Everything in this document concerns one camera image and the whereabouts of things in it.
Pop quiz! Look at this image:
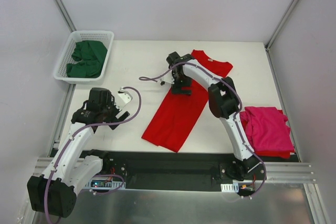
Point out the red t shirt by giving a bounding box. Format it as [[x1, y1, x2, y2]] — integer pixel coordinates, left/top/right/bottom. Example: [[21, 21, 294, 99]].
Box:
[[141, 49, 234, 153], [240, 110, 295, 159]]

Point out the right aluminium frame post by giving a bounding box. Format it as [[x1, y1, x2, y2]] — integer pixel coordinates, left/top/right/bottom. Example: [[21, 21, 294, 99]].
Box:
[[265, 0, 301, 52]]

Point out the left white cable duct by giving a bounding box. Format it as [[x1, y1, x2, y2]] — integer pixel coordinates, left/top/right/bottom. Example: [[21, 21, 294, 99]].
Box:
[[83, 178, 126, 190]]

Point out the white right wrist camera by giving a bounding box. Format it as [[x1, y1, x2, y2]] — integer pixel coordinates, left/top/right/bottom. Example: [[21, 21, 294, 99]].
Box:
[[159, 72, 174, 86]]

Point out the white plastic basket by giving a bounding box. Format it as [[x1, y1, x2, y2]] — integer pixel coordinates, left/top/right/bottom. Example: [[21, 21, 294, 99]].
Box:
[[53, 30, 114, 84]]

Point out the right white cable duct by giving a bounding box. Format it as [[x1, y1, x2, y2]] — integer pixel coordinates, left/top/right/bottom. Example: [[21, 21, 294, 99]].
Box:
[[220, 183, 239, 193]]

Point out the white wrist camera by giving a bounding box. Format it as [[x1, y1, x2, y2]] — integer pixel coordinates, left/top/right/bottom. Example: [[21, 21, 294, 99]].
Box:
[[159, 72, 174, 86], [114, 88, 133, 111]]

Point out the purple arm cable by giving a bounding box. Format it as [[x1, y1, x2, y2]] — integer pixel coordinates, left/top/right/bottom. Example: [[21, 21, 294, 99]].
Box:
[[41, 86, 143, 224], [138, 61, 267, 204]]

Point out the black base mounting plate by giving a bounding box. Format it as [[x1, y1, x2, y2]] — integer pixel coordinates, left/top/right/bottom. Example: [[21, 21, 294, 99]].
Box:
[[78, 150, 267, 190]]

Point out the white cable duct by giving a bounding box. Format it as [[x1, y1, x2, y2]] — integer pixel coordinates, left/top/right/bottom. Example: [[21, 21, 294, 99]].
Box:
[[220, 183, 239, 193], [83, 178, 126, 190]]

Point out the green t shirt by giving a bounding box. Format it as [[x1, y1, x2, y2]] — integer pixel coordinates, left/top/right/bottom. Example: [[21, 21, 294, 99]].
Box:
[[66, 40, 108, 78]]

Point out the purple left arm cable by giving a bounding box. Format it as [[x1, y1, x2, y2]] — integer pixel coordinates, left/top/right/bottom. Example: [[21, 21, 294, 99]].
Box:
[[41, 86, 143, 224]]

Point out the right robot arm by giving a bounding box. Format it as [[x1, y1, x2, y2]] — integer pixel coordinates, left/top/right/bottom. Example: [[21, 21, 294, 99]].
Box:
[[166, 52, 261, 181]]

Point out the aluminium front rail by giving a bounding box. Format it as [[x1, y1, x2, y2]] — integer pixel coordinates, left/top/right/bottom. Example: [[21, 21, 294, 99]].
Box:
[[35, 151, 316, 183]]

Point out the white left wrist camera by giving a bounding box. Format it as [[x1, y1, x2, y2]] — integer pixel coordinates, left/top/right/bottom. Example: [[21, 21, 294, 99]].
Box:
[[114, 88, 133, 111]]

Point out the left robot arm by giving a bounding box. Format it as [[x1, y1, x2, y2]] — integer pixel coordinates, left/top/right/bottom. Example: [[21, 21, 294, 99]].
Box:
[[27, 88, 132, 218]]

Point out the folded red t shirt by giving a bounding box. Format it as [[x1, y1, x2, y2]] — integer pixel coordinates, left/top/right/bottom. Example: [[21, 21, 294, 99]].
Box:
[[240, 110, 295, 159]]

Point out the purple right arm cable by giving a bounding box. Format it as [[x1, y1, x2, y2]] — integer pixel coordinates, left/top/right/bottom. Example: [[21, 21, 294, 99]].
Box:
[[138, 61, 267, 204]]

